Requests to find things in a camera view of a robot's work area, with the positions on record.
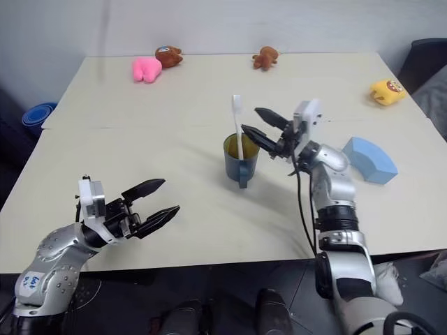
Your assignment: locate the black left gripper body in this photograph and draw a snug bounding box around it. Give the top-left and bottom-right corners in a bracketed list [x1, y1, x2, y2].
[103, 197, 143, 241]

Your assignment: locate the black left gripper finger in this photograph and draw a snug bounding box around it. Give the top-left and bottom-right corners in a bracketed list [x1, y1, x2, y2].
[120, 178, 166, 207]
[133, 204, 182, 240]

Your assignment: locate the blue round container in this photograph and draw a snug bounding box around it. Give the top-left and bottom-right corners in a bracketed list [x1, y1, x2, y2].
[21, 101, 59, 141]

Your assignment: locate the grey patterned cloth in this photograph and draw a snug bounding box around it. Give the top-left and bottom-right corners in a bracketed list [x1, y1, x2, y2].
[418, 248, 447, 291]

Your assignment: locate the white cloth bundle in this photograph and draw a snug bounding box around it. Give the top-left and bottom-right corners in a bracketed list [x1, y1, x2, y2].
[372, 261, 405, 308]

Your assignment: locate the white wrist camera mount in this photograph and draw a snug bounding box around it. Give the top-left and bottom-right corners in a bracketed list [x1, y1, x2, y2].
[78, 176, 106, 224]
[292, 98, 323, 155]

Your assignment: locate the dark chair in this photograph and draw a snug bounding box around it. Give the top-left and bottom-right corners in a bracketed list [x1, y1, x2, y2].
[397, 37, 447, 96]

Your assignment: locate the pink plush toy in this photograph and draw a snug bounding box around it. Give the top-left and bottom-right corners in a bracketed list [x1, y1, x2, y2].
[131, 57, 163, 85]

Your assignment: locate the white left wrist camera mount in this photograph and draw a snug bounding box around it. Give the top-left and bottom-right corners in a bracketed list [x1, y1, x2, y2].
[78, 176, 106, 224]

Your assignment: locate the brown plush toy with face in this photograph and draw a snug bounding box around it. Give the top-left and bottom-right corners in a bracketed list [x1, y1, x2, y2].
[154, 45, 184, 69]

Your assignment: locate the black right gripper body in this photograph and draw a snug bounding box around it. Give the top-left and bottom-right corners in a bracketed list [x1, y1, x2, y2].
[270, 119, 303, 164]

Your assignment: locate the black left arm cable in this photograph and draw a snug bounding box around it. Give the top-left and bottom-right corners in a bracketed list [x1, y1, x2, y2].
[73, 194, 83, 224]

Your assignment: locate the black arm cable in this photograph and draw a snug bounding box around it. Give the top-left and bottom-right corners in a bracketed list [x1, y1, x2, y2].
[288, 151, 319, 260]
[73, 194, 83, 224]

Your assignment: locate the blue mug with yellow inside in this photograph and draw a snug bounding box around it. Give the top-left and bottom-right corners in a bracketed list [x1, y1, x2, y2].
[222, 132, 261, 191]

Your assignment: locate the plain brown plush toy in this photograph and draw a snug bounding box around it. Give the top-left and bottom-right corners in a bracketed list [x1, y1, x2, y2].
[251, 45, 281, 72]

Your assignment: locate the yellow plush toy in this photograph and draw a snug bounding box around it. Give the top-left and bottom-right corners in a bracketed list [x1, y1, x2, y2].
[369, 78, 408, 107]

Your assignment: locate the black cable loop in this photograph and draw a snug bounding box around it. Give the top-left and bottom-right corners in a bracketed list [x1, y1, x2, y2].
[383, 311, 431, 335]

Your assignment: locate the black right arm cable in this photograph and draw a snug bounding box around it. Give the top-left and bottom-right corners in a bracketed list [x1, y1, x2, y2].
[288, 151, 319, 260]

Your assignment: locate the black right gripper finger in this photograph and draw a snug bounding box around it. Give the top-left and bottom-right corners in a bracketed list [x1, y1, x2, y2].
[254, 107, 291, 132]
[241, 124, 281, 154]

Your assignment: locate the grey cushion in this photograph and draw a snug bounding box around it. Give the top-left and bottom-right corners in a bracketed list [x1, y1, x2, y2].
[411, 71, 447, 142]

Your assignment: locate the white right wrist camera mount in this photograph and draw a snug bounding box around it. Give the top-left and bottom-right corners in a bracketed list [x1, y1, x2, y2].
[292, 98, 323, 155]

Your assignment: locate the light blue foam block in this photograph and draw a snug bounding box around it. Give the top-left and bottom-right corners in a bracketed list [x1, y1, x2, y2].
[341, 136, 400, 186]

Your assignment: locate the white toothbrush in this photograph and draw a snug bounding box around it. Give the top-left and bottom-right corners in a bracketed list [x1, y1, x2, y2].
[231, 94, 244, 160]

